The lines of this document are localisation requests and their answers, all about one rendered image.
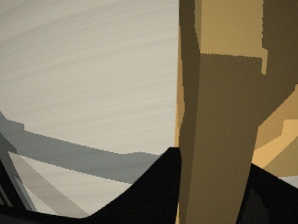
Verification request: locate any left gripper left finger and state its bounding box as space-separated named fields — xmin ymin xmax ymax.
xmin=0 ymin=147 xmax=182 ymax=224

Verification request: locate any tan tray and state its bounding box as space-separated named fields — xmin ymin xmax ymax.
xmin=174 ymin=0 xmax=298 ymax=224

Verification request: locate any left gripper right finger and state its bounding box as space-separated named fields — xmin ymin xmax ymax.
xmin=236 ymin=163 xmax=298 ymax=224

